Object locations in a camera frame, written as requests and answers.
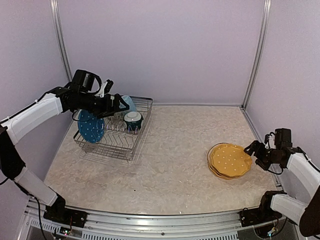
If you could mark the steel wire dish rack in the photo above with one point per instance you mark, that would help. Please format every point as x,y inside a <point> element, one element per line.
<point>118,142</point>

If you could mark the right aluminium frame post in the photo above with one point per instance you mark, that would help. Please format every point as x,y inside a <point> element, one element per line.
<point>258,53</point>

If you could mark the clear glass cup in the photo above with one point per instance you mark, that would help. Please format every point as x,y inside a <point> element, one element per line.
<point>118,116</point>

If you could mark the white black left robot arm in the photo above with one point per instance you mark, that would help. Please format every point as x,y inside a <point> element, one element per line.
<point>85,91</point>

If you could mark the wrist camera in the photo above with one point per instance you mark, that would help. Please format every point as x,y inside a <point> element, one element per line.
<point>105,88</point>
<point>269,140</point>

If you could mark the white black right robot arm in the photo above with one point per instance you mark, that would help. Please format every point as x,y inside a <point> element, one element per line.
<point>275,204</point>

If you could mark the aluminium frame post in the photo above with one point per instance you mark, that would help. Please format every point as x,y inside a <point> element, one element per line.
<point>258,53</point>
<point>54,5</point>

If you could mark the left aluminium frame post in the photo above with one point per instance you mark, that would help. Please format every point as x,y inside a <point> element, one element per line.
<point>54,5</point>

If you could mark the yellow polka dot plate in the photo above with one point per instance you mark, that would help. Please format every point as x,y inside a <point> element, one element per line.
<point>225,177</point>

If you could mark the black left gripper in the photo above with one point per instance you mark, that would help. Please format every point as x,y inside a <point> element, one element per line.
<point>107,110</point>

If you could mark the teal and white bowl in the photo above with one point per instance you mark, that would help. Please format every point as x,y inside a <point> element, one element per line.
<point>133,121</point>

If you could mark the front aluminium rail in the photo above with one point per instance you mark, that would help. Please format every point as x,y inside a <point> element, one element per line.
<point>103,225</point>

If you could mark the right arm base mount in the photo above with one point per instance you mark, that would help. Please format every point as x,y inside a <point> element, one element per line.
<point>253,216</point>

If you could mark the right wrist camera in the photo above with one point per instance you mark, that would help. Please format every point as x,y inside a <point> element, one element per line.
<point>269,140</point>

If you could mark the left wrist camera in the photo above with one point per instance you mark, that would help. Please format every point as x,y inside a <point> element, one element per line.
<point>105,88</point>

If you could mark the light blue faceted cup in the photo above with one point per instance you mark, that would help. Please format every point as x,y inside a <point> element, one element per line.
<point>129,101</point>

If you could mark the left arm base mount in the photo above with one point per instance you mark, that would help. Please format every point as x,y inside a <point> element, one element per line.
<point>70,217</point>

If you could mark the blue plate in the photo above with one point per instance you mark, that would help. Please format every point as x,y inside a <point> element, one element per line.
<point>90,127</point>

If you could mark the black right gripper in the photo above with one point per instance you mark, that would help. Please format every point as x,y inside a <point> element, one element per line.
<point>254,145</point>

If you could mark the cream bird pattern plate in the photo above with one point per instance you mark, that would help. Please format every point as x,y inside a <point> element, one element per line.
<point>208,158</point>

